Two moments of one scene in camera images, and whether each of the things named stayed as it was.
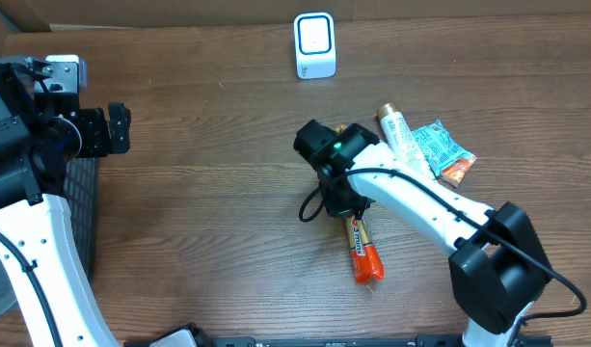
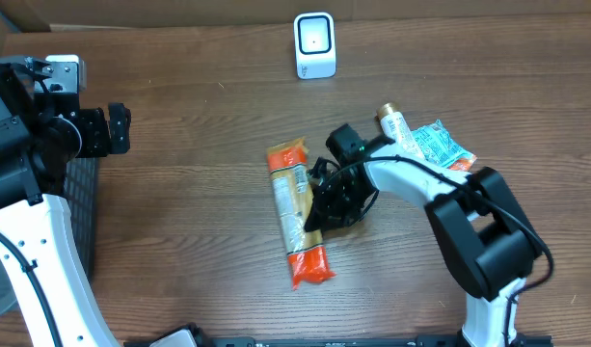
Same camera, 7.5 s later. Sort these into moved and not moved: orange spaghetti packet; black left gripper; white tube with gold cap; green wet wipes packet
Moved: orange spaghetti packet
Not moved: white tube with gold cap; black left gripper; green wet wipes packet
